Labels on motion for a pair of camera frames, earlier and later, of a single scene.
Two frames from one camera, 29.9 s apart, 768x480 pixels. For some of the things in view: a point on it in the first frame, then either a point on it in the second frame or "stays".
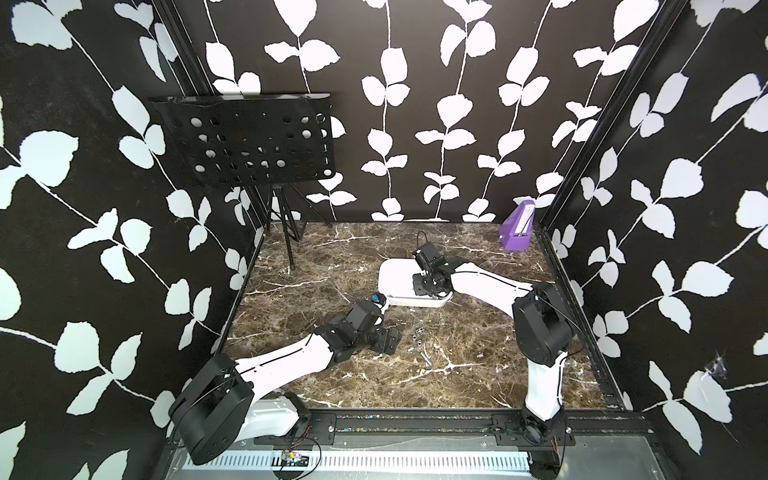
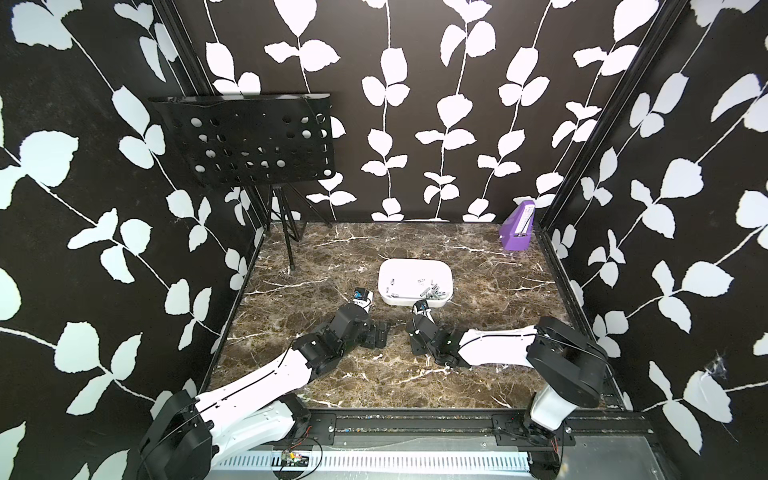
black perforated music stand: (262, 140) stays
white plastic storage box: (395, 282) stays
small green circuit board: (291, 458) stays
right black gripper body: (422, 284) to (418, 350)
